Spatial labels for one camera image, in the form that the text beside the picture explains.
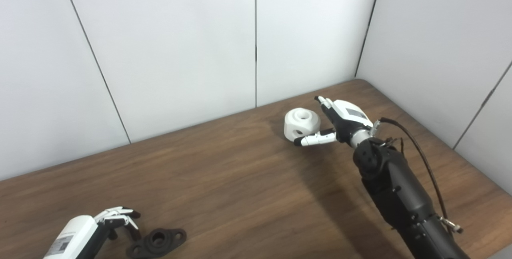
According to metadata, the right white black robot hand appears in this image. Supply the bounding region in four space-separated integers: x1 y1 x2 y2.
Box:
294 96 374 148

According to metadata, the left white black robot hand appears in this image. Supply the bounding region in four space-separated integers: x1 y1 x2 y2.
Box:
43 207 142 259

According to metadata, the round white plastic piece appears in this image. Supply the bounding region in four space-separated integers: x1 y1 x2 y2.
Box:
284 107 322 142

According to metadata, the black flanged holder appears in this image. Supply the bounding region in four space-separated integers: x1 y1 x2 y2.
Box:
126 228 188 259

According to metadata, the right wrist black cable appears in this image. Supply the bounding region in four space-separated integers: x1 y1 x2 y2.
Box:
371 117 464 234

